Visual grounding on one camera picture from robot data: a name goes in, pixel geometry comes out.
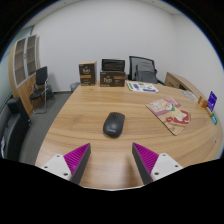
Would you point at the round white disc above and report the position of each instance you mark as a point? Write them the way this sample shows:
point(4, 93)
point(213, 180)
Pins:
point(190, 95)

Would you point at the upright brown carton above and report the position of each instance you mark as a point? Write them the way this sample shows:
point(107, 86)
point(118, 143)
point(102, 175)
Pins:
point(87, 74)

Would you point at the grey mesh office chair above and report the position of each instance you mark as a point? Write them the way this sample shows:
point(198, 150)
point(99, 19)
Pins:
point(145, 71)

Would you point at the flat brown carton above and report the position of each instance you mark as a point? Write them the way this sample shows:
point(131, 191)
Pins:
point(112, 79)

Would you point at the white printed sheet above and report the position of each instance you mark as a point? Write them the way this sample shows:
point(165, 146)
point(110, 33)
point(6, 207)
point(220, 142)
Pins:
point(142, 87)

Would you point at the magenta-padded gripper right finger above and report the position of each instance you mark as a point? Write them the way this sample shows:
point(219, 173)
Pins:
point(146, 160)

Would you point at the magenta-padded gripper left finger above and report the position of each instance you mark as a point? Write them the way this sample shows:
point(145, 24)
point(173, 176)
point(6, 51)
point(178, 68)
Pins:
point(76, 159)

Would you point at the wooden side desk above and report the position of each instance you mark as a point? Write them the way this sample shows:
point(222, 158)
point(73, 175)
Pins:
point(181, 81)

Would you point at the black leather armchair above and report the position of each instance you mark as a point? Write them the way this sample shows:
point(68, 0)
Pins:
point(13, 130)

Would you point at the green and blue box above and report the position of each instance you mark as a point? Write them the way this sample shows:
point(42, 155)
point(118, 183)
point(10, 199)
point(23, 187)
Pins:
point(214, 118)

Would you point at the black computer mouse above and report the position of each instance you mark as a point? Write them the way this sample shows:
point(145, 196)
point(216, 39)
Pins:
point(114, 124)

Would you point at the black visitor chair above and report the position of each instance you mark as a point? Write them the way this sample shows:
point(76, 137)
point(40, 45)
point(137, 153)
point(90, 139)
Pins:
point(41, 76)

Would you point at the wooden shelf unit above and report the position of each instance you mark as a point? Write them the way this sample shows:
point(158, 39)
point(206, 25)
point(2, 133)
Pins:
point(21, 90)

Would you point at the small orange box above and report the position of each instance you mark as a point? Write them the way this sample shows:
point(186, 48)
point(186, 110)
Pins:
point(202, 101)

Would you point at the grey waste bin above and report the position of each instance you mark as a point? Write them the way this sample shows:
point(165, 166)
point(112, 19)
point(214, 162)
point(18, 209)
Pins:
point(74, 87)

